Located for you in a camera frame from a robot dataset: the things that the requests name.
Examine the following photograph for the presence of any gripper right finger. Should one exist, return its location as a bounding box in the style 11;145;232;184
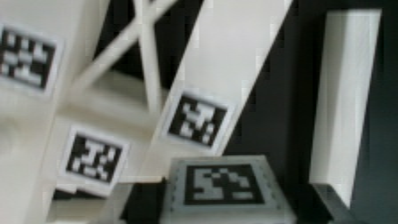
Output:
296;184;370;224

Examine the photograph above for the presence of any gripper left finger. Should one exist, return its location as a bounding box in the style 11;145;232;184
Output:
95;182;168;224

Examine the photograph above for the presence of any white tagged cube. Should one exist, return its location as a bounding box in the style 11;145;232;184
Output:
161;156;297;224

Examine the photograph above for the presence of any white right fence rail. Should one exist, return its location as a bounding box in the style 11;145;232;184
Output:
310;8;383;205

